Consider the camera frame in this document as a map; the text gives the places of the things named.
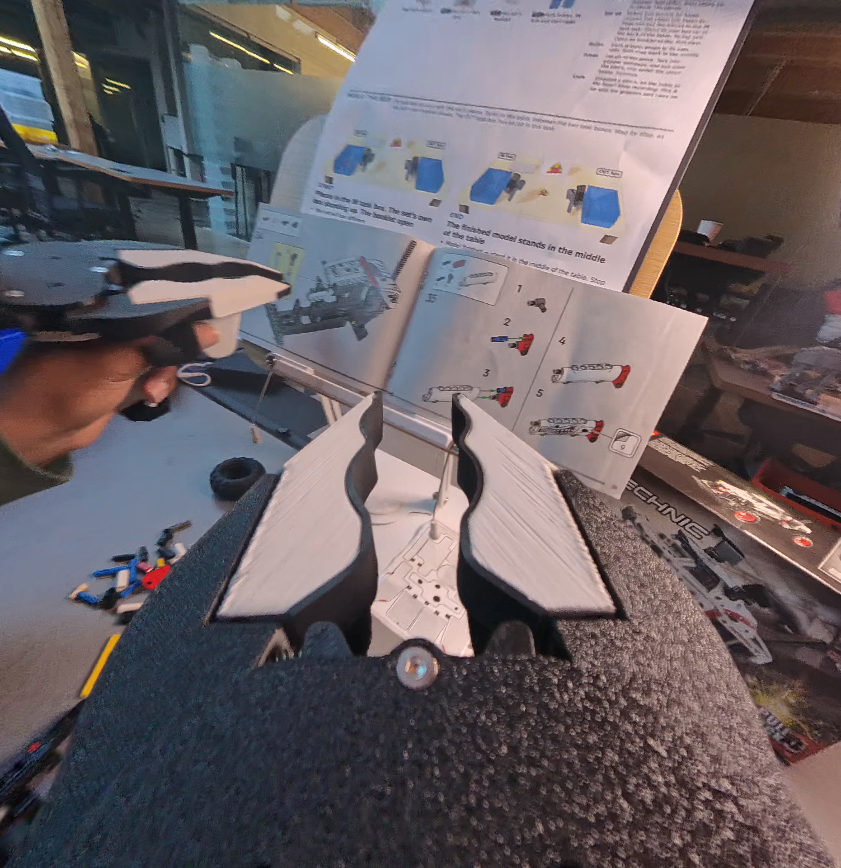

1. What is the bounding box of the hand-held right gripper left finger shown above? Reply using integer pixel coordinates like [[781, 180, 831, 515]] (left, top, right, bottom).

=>
[[212, 392, 384, 623]]

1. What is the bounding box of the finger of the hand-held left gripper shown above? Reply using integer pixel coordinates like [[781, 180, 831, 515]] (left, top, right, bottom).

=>
[[127, 273, 292, 320], [110, 248, 287, 287]]

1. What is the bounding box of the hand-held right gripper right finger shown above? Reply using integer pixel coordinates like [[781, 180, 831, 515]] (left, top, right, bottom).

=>
[[453, 393, 619, 619]]

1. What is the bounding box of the pile of small toy pieces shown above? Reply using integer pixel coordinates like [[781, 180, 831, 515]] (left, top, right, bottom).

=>
[[68, 521, 192, 615]]

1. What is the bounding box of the toy instruction booklet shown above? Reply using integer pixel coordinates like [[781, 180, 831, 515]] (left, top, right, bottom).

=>
[[240, 203, 710, 491]]

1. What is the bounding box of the toy truck chassis model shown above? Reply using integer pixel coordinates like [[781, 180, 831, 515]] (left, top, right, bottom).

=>
[[0, 705, 84, 836]]

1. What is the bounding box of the person's left forearm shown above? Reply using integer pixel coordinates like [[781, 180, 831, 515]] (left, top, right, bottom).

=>
[[0, 420, 75, 514]]

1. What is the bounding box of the person's left hand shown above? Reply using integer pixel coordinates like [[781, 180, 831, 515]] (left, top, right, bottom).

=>
[[0, 324, 222, 470]]

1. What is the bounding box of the black power adapter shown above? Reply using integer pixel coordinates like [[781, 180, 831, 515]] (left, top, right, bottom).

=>
[[207, 353, 289, 397]]

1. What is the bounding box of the black toy tire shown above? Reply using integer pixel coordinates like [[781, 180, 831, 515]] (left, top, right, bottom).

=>
[[210, 458, 266, 502]]

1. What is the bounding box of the long wooden workbench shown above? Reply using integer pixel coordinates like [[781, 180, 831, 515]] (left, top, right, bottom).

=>
[[0, 136, 235, 249]]

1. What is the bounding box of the white sticker sheet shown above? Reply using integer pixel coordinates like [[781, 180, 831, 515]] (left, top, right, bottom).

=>
[[376, 536, 473, 653]]

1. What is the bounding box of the white book stand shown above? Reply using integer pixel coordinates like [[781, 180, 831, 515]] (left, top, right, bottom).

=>
[[251, 351, 477, 655]]

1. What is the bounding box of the frosted glass partition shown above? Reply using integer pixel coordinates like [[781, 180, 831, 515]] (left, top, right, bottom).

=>
[[182, 41, 367, 226]]

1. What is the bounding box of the toy truck set box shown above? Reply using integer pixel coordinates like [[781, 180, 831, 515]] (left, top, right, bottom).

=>
[[617, 434, 841, 769]]

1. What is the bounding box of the yellow toy axle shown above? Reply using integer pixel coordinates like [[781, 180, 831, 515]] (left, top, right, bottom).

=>
[[80, 634, 122, 698]]

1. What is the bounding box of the red crate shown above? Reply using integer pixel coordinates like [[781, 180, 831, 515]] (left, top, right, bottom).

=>
[[752, 458, 841, 531]]

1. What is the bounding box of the printed instruction sheet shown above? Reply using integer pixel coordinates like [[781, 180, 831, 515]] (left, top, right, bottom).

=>
[[301, 0, 757, 294]]

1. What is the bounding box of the wooden post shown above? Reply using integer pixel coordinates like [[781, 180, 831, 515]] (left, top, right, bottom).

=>
[[30, 0, 100, 158]]

